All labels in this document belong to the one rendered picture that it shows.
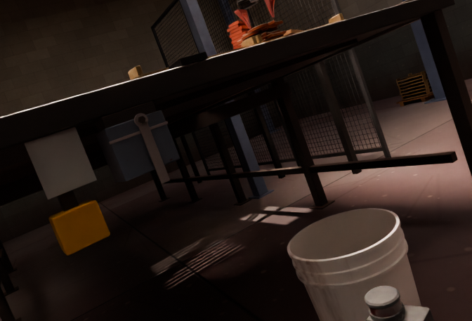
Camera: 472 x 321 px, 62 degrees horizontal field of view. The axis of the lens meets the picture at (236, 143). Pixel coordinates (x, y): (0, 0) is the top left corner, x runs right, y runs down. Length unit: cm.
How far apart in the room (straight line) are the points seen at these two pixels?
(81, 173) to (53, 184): 6
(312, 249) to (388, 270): 29
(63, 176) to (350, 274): 66
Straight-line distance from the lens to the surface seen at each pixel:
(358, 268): 98
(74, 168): 87
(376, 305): 86
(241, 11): 148
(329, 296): 104
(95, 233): 85
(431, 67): 539
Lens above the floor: 77
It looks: 5 degrees down
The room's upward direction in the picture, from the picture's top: 21 degrees counter-clockwise
